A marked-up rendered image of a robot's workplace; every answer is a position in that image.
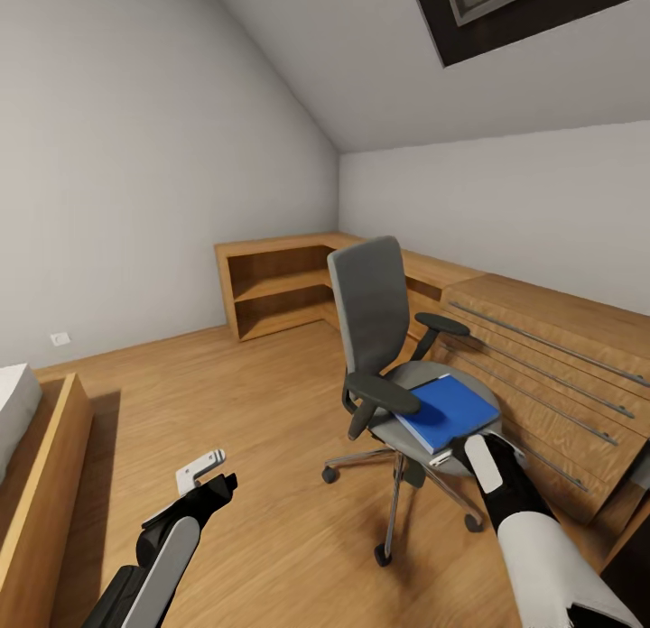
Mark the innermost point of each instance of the folder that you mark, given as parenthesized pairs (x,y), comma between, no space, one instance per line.
(449,409)

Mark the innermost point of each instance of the swivel chair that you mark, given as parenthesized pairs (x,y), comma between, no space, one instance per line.
(372,302)

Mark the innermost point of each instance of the pen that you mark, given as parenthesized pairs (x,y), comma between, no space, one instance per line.
(441,458)

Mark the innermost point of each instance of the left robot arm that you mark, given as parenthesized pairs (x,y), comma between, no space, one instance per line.
(140,596)

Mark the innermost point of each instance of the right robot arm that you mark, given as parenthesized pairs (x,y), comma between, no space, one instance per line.
(553,583)

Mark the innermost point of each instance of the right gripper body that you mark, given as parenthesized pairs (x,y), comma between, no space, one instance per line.
(459,452)

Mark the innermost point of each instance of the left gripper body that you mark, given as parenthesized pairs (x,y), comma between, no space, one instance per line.
(215,494)

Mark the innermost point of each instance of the bed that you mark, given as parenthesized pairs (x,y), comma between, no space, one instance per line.
(44,429)

